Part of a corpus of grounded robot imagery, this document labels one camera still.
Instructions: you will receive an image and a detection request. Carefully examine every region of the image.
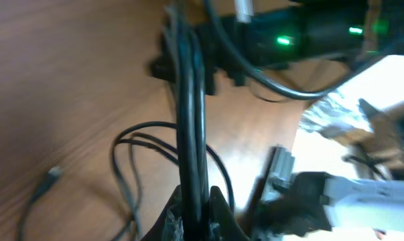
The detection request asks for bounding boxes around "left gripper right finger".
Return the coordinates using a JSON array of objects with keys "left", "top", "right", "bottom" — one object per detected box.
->
[{"left": 208, "top": 186, "right": 250, "bottom": 241}]

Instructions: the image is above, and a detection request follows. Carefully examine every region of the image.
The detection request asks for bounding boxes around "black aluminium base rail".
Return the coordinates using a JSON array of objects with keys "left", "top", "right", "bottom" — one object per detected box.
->
[{"left": 245, "top": 145, "right": 295, "bottom": 222}]

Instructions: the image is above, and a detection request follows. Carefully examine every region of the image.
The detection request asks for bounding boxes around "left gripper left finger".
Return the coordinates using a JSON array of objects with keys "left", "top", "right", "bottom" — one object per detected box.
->
[{"left": 149, "top": 185, "right": 184, "bottom": 241}]

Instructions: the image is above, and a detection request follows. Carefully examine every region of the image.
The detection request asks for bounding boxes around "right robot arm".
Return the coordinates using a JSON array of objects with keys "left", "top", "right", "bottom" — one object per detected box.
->
[{"left": 148, "top": 1, "right": 404, "bottom": 100}]

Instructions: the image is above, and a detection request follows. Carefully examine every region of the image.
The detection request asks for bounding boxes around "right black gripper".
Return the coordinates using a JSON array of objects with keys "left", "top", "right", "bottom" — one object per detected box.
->
[{"left": 147, "top": 15, "right": 248, "bottom": 96}]

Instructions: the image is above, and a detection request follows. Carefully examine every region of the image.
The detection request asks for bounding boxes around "right camera cable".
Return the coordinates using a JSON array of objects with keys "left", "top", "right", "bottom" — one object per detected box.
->
[{"left": 203, "top": 0, "right": 390, "bottom": 101}]

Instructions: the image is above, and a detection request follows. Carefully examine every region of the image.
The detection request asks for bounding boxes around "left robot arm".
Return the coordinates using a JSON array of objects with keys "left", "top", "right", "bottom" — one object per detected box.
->
[{"left": 144, "top": 172, "right": 404, "bottom": 240}]

